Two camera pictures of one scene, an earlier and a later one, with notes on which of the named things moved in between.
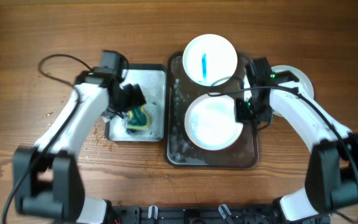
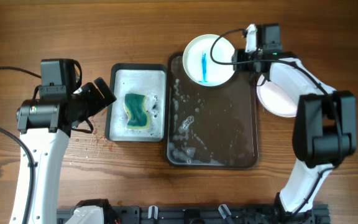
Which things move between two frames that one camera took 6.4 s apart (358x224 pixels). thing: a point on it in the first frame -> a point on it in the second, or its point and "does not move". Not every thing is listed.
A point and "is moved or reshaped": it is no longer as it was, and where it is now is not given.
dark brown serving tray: x=181 y=92 does not move
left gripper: x=134 y=96 -> x=97 y=102
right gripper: x=245 y=109 -> x=239 y=61
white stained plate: x=211 y=122 is moved or reshaped
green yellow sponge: x=138 y=118 does not move
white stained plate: x=210 y=60 does not move
